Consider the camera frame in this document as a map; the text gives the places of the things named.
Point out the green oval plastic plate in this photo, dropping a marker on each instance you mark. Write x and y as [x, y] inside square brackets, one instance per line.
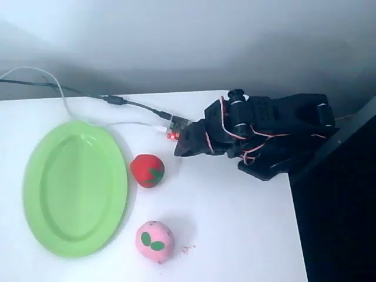
[76, 191]

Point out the black cabinet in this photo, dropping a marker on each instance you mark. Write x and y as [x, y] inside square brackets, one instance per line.
[337, 205]

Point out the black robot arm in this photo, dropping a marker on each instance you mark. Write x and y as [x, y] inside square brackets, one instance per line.
[279, 117]

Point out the pink crumbs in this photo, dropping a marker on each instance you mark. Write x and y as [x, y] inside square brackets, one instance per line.
[188, 248]

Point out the green controller circuit board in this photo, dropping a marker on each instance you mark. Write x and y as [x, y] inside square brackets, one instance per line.
[177, 126]

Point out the grey metal bar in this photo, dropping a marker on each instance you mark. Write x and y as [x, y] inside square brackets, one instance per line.
[332, 144]

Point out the pink toy peach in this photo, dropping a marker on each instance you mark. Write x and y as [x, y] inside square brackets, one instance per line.
[155, 243]

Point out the red strawberry toy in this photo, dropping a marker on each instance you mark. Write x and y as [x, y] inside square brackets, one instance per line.
[145, 170]

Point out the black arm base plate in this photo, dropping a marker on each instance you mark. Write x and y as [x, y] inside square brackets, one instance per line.
[264, 169]

